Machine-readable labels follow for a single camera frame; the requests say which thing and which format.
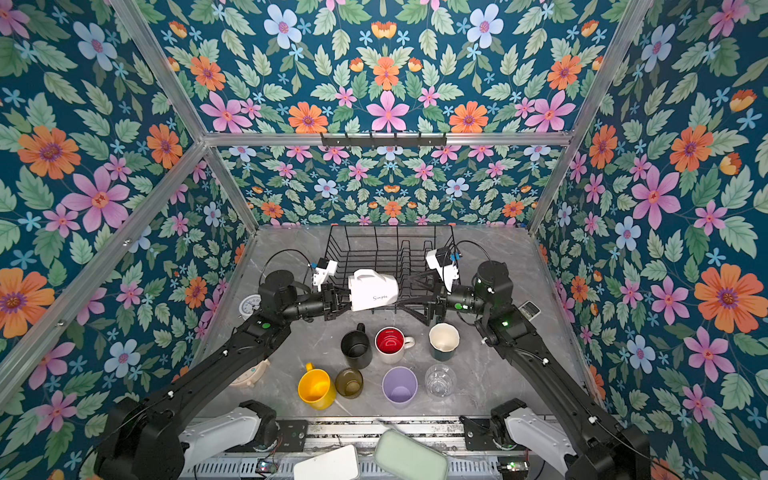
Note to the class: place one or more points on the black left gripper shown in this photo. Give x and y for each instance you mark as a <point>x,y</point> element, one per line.
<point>335,291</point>

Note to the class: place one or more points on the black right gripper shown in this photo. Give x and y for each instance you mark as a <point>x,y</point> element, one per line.
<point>430,307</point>

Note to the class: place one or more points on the white ceramic mug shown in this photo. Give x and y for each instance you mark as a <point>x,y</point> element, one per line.
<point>370,289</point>

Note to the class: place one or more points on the yellow mug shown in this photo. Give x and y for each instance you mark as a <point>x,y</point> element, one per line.
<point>316,388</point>

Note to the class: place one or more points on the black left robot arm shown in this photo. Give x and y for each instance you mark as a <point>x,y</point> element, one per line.
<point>155,438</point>

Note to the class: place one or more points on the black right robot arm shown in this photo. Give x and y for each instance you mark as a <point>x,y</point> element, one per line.
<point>585,441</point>

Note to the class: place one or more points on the dark green mug cream inside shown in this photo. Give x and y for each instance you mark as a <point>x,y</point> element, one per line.
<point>444,340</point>

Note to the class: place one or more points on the white mug red inside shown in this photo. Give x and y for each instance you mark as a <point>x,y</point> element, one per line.
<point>391,344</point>

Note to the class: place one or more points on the black mug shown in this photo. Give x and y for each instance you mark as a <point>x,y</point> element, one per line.
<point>356,348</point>

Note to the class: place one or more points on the clear glass tumbler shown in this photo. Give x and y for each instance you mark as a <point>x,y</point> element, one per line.
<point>440,381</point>

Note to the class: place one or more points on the lilac plastic cup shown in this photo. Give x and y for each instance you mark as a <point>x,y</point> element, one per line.
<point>400,386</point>

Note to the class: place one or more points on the olive green glass tumbler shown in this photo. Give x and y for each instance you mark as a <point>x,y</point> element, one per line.
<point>349,383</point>

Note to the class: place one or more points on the small white round timer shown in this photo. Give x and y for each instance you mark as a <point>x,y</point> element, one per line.
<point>249,305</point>

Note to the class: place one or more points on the beige alarm clock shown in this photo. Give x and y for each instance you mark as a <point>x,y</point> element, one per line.
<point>251,376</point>

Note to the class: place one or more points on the pale green rectangular box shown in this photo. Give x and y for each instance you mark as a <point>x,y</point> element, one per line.
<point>406,458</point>

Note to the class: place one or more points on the white rectangular box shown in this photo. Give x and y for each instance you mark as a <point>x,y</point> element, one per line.
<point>338,464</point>

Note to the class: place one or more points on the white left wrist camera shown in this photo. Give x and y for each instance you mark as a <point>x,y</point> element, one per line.
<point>323,270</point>

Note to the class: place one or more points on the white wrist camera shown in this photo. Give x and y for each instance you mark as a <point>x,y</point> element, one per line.
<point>444,261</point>
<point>323,270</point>

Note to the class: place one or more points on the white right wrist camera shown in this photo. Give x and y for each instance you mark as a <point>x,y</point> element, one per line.
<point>444,261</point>

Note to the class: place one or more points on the black wire dish rack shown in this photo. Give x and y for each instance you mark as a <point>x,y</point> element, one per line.
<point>398,251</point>

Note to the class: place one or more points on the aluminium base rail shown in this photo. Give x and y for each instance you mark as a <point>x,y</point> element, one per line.
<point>446,434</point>

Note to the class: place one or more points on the black wall hook rail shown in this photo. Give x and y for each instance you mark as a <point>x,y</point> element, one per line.
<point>371,140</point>

